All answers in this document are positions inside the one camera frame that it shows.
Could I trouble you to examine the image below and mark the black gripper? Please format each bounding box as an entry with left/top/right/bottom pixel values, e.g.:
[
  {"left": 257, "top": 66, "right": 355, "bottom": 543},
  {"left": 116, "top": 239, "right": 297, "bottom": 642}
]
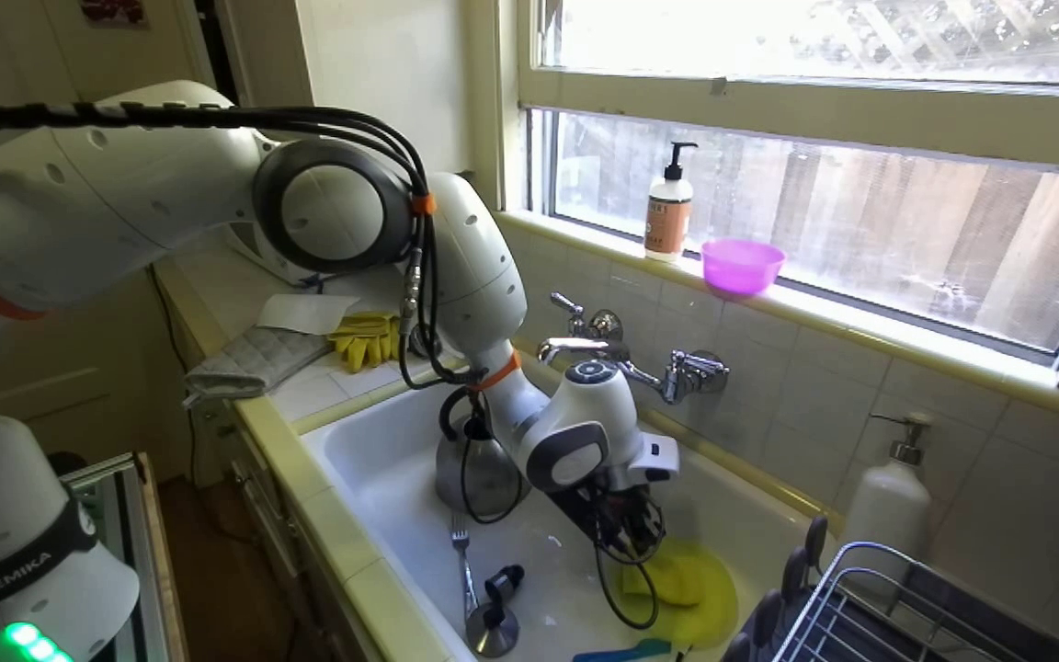
[{"left": 552, "top": 471, "right": 676, "bottom": 561}]

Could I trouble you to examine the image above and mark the steel kettle with black handle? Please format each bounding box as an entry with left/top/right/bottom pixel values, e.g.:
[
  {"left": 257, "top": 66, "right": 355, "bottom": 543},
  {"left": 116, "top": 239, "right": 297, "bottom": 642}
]
[{"left": 432, "top": 385, "right": 528, "bottom": 521}]

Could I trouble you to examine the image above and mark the yellow plastic plate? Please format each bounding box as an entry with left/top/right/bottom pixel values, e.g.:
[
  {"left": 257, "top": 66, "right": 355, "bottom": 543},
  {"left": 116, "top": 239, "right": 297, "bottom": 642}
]
[{"left": 606, "top": 539, "right": 741, "bottom": 654}]

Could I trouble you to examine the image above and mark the white sink basin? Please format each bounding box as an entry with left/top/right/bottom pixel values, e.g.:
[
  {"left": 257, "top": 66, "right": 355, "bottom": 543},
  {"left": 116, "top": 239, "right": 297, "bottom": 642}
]
[{"left": 292, "top": 347, "right": 828, "bottom": 662}]

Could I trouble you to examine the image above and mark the blue plastic utensil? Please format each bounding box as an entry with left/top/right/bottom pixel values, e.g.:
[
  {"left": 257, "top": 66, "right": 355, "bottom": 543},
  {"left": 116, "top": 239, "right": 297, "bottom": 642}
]
[{"left": 574, "top": 635, "right": 676, "bottom": 662}]

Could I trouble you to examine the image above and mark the black scoop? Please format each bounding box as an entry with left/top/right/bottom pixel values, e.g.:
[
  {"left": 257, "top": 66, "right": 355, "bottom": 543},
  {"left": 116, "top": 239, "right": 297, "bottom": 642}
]
[{"left": 479, "top": 561, "right": 528, "bottom": 609}]

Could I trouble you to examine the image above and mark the black kitchen utensil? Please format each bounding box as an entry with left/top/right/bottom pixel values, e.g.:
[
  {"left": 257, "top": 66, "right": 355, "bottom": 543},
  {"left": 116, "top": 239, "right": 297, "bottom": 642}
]
[{"left": 725, "top": 512, "right": 835, "bottom": 662}]

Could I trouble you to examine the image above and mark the metal measuring cup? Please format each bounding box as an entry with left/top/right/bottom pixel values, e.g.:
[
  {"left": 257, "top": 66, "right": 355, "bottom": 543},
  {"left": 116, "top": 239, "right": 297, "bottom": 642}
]
[{"left": 449, "top": 524, "right": 520, "bottom": 659}]

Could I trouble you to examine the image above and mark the white soap dispenser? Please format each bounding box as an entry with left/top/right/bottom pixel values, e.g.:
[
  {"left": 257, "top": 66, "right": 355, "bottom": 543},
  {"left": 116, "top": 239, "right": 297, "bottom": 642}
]
[{"left": 841, "top": 410, "right": 935, "bottom": 561}]

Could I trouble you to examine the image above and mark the pink plastic bowl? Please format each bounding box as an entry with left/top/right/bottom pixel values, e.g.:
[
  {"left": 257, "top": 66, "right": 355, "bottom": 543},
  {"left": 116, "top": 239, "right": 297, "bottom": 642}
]
[{"left": 698, "top": 236, "right": 785, "bottom": 300}]

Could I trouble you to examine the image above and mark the pump bottle with brown label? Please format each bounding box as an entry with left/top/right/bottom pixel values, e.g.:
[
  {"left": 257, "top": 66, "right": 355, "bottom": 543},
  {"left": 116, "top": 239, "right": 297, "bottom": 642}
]
[{"left": 644, "top": 140, "right": 701, "bottom": 265}]

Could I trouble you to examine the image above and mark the cream base cabinet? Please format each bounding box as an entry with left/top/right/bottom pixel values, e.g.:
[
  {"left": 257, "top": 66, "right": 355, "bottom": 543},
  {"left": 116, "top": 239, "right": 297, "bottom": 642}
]
[{"left": 192, "top": 401, "right": 359, "bottom": 662}]

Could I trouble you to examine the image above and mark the white paper sheet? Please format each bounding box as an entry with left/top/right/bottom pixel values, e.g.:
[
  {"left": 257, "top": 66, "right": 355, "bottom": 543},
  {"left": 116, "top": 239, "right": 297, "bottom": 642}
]
[{"left": 254, "top": 292, "right": 362, "bottom": 337}]

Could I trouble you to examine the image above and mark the folded grey towel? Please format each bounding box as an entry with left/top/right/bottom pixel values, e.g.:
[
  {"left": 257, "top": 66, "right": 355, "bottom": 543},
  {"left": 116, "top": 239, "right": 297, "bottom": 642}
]
[{"left": 180, "top": 322, "right": 337, "bottom": 409}]

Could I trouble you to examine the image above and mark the cream framed window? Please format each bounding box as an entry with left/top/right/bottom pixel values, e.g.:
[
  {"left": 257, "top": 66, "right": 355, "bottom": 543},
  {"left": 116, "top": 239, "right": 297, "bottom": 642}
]
[{"left": 468, "top": 0, "right": 1059, "bottom": 398}]

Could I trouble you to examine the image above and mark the white countertop appliance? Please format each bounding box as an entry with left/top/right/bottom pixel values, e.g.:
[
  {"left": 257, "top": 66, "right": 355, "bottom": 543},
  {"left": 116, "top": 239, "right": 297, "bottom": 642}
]
[{"left": 225, "top": 216, "right": 318, "bottom": 293}]

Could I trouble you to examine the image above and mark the metal robot cart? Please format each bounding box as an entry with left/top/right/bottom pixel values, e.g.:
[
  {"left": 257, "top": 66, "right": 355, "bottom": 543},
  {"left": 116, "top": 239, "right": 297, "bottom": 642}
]
[{"left": 57, "top": 450, "right": 192, "bottom": 662}]

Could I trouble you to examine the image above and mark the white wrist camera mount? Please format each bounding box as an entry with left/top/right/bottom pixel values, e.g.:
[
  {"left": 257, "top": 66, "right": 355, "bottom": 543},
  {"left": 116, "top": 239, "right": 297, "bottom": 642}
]
[{"left": 617, "top": 431, "right": 685, "bottom": 485}]

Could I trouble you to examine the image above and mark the chrome wall faucet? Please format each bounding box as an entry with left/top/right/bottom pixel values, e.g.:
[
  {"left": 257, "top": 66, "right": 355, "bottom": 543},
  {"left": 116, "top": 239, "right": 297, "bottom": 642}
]
[{"left": 536, "top": 288, "right": 732, "bottom": 409}]

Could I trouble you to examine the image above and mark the wire dish drying rack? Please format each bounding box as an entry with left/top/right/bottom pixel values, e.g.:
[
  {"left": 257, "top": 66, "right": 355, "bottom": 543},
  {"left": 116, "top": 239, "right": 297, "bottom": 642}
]
[{"left": 773, "top": 537, "right": 1059, "bottom": 662}]

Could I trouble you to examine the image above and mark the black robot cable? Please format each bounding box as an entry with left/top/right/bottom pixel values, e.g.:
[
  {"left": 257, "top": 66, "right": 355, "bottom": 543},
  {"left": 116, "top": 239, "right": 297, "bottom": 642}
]
[{"left": 0, "top": 99, "right": 665, "bottom": 635}]

